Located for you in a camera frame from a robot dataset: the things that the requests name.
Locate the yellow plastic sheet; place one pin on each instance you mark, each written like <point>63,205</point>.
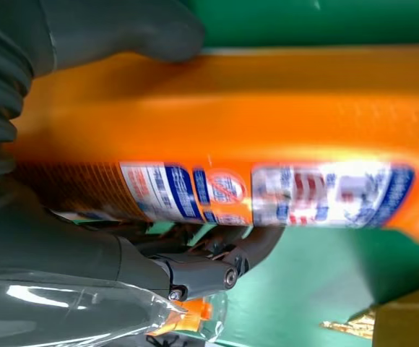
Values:
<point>408,321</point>

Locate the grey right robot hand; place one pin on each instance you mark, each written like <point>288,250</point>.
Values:
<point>51,249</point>

